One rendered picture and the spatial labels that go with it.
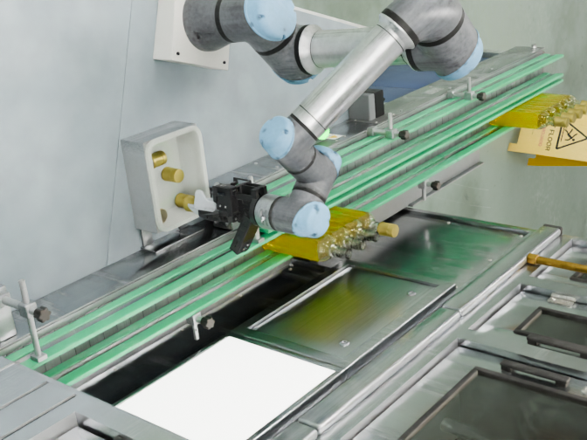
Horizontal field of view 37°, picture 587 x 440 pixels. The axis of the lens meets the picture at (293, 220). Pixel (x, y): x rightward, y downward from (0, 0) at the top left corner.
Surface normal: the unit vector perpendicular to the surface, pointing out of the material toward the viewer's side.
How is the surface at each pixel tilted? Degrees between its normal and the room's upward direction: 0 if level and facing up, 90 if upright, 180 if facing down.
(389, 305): 90
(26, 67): 0
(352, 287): 90
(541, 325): 90
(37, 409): 90
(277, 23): 10
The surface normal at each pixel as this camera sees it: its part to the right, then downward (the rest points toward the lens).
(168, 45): -0.62, 0.01
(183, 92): 0.77, 0.16
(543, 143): -0.39, -0.17
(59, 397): -0.10, -0.93
